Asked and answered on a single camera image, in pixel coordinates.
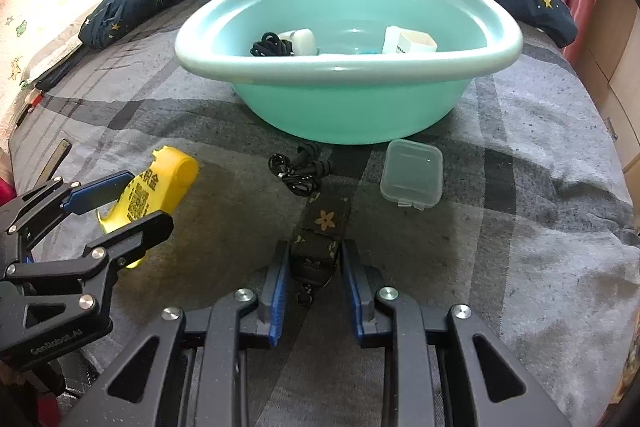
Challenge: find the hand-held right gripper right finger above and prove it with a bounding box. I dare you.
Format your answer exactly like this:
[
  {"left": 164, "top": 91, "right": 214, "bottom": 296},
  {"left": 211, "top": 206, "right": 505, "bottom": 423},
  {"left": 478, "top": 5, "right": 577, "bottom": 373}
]
[{"left": 340, "top": 241, "right": 571, "bottom": 427}]

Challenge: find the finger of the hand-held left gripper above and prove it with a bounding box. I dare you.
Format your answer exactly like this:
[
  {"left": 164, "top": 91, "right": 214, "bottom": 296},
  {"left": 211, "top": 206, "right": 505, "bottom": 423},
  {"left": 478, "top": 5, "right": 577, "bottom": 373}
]
[
  {"left": 5, "top": 211, "right": 175, "bottom": 288},
  {"left": 0, "top": 173, "right": 136, "bottom": 258}
]

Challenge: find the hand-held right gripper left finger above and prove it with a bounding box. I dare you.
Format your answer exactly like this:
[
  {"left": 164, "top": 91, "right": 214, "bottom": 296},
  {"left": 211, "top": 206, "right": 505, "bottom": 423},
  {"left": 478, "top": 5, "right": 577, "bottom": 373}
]
[{"left": 87, "top": 241, "right": 293, "bottom": 427}]

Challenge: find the yellow printed tag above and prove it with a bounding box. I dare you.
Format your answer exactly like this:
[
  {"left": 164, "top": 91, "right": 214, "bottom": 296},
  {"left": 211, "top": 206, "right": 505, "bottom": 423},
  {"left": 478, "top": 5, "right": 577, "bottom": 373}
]
[{"left": 97, "top": 146, "right": 200, "bottom": 270}]

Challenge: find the dark floral strap keychain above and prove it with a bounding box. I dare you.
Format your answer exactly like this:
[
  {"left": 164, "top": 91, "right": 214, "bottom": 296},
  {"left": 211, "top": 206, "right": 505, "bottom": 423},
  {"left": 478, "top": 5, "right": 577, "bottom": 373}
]
[{"left": 291, "top": 197, "right": 351, "bottom": 305}]

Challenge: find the teal plastic basin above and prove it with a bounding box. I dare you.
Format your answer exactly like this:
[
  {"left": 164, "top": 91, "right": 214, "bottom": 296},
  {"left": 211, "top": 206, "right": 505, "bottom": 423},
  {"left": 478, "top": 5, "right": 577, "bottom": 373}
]
[{"left": 174, "top": 0, "right": 523, "bottom": 144}]

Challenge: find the black braided cable bundle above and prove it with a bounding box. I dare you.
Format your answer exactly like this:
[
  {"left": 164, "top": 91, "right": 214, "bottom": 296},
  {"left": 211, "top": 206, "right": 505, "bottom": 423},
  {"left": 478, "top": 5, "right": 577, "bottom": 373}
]
[{"left": 250, "top": 32, "right": 296, "bottom": 58}]

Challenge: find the white charger plug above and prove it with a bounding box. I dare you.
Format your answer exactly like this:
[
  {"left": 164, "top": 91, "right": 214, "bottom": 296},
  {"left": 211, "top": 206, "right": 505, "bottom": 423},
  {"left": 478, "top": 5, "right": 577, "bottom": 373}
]
[{"left": 277, "top": 29, "right": 318, "bottom": 56}]

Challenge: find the dark-framed flat object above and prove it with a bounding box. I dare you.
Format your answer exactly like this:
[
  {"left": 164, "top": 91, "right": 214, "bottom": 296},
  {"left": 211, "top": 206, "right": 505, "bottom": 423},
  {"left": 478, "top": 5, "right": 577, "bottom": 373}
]
[{"left": 37, "top": 139, "right": 73, "bottom": 188}]

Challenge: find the red cloth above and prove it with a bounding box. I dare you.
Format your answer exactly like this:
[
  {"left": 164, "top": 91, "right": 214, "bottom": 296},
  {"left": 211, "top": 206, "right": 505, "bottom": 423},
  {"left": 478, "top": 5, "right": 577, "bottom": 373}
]
[{"left": 0, "top": 177, "right": 18, "bottom": 208}]

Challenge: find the red and white marker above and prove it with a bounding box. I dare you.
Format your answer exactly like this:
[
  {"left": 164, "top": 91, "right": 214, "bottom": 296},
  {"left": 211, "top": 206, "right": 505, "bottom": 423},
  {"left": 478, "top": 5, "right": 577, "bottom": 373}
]
[{"left": 15, "top": 89, "right": 43, "bottom": 128}]

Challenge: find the small clear plastic box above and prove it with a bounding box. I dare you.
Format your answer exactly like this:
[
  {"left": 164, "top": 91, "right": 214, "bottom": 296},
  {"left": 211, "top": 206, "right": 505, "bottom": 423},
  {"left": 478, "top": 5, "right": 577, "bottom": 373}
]
[{"left": 379, "top": 138, "right": 444, "bottom": 210}]

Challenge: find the white box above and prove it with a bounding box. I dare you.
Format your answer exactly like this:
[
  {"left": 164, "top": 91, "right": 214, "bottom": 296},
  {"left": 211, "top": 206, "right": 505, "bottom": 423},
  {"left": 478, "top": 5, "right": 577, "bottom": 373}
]
[{"left": 382, "top": 26, "right": 437, "bottom": 55}]

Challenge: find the beige wooden wardrobe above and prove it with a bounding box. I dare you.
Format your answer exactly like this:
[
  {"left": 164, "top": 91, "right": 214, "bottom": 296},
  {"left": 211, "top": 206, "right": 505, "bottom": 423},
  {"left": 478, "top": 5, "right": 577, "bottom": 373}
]
[{"left": 565, "top": 0, "right": 640, "bottom": 168}]

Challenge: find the small black cord with clasp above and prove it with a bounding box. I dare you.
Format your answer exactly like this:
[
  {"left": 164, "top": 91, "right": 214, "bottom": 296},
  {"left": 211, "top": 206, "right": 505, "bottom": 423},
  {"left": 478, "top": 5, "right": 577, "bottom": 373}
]
[{"left": 267, "top": 143, "right": 332, "bottom": 198}]

